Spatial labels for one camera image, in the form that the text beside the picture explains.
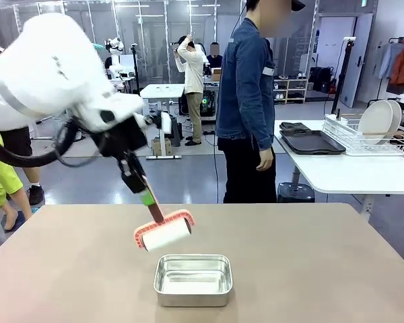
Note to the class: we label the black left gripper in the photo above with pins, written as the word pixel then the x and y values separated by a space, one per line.
pixel 121 138

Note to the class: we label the pink lint roller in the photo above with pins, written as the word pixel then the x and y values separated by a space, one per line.
pixel 168 235

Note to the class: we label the dark brown serving tray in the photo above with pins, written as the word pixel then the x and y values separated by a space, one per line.
pixel 313 143

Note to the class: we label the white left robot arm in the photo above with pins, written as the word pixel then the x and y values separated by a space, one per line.
pixel 37 67

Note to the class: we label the person's right denim forearm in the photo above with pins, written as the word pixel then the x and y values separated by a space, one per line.
pixel 264 131

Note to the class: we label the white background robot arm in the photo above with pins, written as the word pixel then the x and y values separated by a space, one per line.
pixel 114 65

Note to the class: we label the person's right hand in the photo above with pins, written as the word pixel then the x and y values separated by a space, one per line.
pixel 266 161

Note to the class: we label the cardboard box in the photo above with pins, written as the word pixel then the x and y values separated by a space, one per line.
pixel 161 147

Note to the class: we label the white background desk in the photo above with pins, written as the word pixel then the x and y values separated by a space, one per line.
pixel 161 91

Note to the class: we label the person in cream sweater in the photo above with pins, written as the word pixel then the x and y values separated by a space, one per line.
pixel 192 74

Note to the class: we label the person in denim jacket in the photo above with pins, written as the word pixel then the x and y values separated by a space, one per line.
pixel 242 101

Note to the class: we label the rectangular steel container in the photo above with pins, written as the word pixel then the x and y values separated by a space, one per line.
pixel 192 296

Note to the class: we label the person in yellow-green trousers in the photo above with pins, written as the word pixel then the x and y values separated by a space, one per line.
pixel 0 188

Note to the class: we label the seated person in dark top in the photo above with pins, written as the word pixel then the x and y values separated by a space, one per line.
pixel 215 59

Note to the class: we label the black plastic stool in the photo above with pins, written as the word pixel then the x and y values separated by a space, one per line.
pixel 294 193

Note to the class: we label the folded grey cloth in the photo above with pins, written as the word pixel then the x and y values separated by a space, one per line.
pixel 294 126

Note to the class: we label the wooden shoe shelf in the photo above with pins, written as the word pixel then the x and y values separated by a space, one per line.
pixel 293 91

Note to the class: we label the black bags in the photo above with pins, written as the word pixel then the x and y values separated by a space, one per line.
pixel 323 79

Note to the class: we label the white side table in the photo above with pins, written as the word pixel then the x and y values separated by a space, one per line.
pixel 350 175

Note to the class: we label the black stand with white device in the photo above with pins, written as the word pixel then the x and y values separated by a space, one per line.
pixel 343 74

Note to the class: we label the white door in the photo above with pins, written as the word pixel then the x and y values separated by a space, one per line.
pixel 357 60

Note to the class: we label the grey hanging shirt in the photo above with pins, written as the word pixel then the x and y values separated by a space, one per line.
pixel 387 60

